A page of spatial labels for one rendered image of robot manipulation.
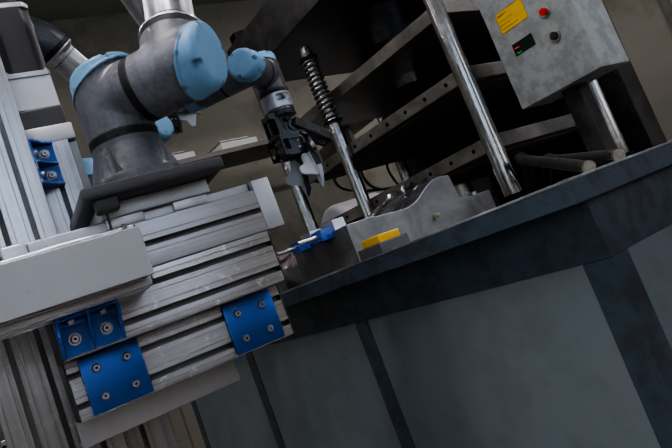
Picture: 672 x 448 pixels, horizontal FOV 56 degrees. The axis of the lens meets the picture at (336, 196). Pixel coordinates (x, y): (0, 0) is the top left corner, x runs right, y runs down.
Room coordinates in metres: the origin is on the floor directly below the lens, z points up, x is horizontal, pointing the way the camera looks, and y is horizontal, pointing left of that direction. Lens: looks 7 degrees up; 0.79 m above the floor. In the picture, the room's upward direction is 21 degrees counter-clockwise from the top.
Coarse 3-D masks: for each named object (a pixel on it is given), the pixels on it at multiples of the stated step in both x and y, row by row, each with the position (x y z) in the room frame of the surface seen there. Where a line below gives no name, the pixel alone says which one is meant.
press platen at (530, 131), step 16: (528, 128) 2.17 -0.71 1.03; (544, 128) 2.23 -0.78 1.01; (560, 128) 2.28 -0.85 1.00; (480, 144) 2.09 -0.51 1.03; (512, 144) 2.12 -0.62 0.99; (448, 160) 2.22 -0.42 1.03; (464, 160) 2.16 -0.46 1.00; (416, 176) 2.37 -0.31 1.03; (432, 176) 2.30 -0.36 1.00; (384, 192) 2.53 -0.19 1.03; (352, 208) 2.72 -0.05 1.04
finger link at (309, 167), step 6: (306, 156) 1.47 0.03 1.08; (306, 162) 1.46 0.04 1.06; (312, 162) 1.47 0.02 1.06; (300, 168) 1.45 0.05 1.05; (306, 168) 1.45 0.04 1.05; (312, 168) 1.46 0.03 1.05; (318, 168) 1.46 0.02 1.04; (306, 174) 1.45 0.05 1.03; (312, 174) 1.46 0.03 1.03; (318, 174) 1.47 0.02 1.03; (318, 180) 1.48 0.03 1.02
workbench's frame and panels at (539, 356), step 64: (576, 192) 0.89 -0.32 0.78; (640, 192) 1.02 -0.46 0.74; (384, 256) 1.25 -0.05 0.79; (448, 256) 1.18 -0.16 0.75; (512, 256) 1.07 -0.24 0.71; (576, 256) 0.97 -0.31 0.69; (640, 256) 0.98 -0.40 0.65; (320, 320) 1.59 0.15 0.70; (384, 320) 1.39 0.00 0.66; (448, 320) 1.24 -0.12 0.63; (512, 320) 1.11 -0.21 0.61; (576, 320) 1.01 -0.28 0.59; (640, 320) 0.93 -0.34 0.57; (256, 384) 1.99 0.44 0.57; (320, 384) 1.69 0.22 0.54; (384, 384) 1.46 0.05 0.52; (448, 384) 1.29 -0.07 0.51; (512, 384) 1.16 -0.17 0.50; (576, 384) 1.05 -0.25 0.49; (640, 384) 0.96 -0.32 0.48
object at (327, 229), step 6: (330, 222) 1.49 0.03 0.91; (336, 222) 1.49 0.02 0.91; (342, 222) 1.50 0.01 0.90; (324, 228) 1.47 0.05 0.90; (330, 228) 1.48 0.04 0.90; (336, 228) 1.48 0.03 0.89; (312, 234) 1.49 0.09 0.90; (318, 234) 1.47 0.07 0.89; (324, 234) 1.47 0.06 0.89; (330, 234) 1.48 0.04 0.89; (300, 240) 1.45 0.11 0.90; (306, 240) 1.45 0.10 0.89; (312, 240) 1.46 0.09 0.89; (318, 240) 1.48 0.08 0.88; (324, 240) 1.46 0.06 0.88
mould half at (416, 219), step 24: (432, 192) 1.60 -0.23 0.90; (456, 192) 1.65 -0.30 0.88; (480, 192) 1.71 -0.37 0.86; (384, 216) 1.50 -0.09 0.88; (408, 216) 1.54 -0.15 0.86; (432, 216) 1.59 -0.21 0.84; (456, 216) 1.63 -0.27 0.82; (336, 240) 1.47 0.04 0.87; (360, 240) 1.44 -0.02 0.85; (312, 264) 1.58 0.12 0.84; (336, 264) 1.50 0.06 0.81
